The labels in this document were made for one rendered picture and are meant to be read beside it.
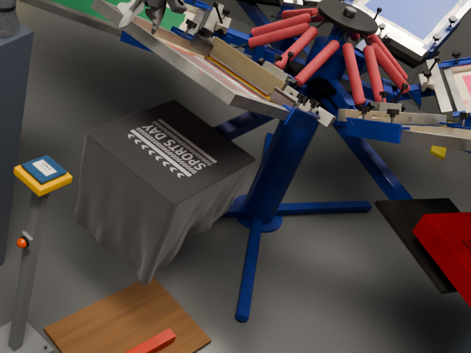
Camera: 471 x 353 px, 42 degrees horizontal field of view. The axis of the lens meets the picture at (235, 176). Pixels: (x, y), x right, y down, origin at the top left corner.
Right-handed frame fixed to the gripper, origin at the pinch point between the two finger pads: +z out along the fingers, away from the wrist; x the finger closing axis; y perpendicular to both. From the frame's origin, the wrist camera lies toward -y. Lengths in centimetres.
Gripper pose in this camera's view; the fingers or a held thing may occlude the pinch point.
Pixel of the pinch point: (138, 33)
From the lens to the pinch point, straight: 175.1
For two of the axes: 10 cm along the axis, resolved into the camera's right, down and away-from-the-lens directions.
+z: -4.6, 8.2, 3.4
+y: -7.5, -5.7, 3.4
